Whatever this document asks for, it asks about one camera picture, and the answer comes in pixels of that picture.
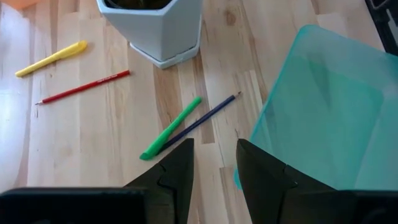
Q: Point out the blue pencil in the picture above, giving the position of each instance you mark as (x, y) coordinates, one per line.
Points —
(205, 116)

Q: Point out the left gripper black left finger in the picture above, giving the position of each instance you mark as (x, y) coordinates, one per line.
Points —
(174, 193)

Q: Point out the green pen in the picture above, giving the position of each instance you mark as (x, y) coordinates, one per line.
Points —
(171, 127)

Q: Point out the white hexagonal plant pot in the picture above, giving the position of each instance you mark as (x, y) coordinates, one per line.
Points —
(155, 34)

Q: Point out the yellow pen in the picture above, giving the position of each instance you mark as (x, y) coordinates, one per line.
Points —
(53, 58)

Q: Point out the black aluminium table frame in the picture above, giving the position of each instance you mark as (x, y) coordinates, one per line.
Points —
(384, 25)

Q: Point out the orange translucent plastic bin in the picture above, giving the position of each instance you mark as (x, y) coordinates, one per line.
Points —
(18, 3)

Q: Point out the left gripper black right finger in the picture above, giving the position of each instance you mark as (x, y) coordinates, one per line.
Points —
(273, 199)

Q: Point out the teal translucent plastic bin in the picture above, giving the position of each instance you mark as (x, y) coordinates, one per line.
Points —
(326, 118)

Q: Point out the red pencil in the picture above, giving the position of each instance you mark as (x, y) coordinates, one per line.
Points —
(82, 87)

